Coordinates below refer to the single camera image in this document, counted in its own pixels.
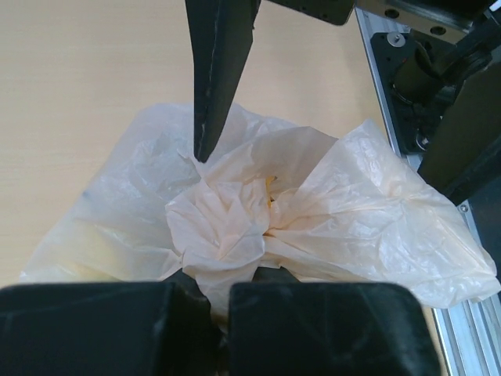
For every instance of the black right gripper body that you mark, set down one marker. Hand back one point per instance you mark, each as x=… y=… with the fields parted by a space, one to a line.
x=335 y=12

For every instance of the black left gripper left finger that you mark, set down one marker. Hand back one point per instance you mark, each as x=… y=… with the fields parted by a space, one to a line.
x=120 y=328

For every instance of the white banana print plastic bag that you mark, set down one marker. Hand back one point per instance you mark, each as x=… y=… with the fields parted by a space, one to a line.
x=272 y=194

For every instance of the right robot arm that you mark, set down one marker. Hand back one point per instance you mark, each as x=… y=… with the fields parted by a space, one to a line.
x=453 y=44

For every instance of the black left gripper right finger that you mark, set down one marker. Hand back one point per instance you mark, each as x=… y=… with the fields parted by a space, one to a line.
x=281 y=326

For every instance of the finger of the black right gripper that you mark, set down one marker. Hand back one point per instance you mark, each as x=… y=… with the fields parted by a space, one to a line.
x=221 y=35

